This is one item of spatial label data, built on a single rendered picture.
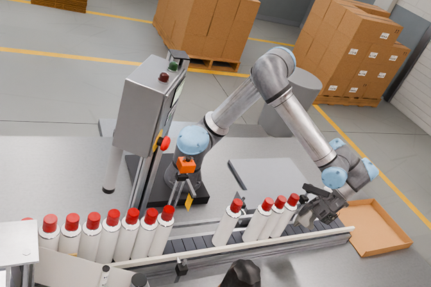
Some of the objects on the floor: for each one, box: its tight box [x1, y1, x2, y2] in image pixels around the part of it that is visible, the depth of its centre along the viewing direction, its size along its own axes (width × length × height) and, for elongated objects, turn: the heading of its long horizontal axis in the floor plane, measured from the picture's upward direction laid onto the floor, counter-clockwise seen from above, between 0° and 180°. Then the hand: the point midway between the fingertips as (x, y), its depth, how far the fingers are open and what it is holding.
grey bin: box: [258, 67, 323, 138], centre depth 373 cm, size 46×46×62 cm
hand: (295, 222), depth 142 cm, fingers closed
